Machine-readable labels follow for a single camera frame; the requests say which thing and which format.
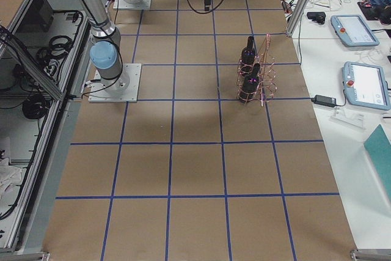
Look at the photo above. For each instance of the lower teach pendant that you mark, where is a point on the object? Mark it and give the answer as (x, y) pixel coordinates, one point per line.
(365, 86)

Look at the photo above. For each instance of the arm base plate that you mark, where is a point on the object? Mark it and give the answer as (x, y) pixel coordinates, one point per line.
(125, 89)
(132, 4)

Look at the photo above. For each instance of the left dark wine bottle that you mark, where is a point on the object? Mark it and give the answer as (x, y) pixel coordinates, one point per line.
(247, 58)

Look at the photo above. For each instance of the black monitor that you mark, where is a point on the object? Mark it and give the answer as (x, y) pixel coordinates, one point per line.
(41, 14)

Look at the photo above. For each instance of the clear acrylic stand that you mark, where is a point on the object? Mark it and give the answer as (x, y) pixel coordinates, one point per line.
(353, 119)

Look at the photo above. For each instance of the white crumpled cloth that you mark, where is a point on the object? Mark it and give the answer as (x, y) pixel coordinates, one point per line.
(11, 176)

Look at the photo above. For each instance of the right dark wine bottle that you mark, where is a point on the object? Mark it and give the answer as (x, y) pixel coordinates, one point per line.
(250, 84)

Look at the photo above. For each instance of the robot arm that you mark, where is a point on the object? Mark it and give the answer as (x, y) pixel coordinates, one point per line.
(105, 53)

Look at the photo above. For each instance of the teach pendant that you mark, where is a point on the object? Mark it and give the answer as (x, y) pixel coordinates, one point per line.
(353, 31)
(365, 86)

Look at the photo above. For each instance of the black webcam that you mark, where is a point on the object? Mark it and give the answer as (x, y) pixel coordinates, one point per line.
(318, 17)

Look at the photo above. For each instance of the copper wire bottle basket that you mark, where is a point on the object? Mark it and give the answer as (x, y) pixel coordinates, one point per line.
(267, 87)

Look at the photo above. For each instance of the upper teach pendant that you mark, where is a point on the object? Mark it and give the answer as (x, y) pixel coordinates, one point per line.
(353, 31)

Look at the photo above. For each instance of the dark wine bottle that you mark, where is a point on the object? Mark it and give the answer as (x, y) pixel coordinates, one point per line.
(247, 58)
(250, 84)

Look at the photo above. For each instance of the aluminium side frame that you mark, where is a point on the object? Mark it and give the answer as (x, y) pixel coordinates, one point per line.
(36, 67)

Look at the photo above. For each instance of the green folder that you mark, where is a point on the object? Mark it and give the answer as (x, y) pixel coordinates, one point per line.
(378, 147)

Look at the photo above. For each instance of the black power adapter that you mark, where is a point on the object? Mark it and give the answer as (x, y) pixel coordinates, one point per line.
(324, 101)

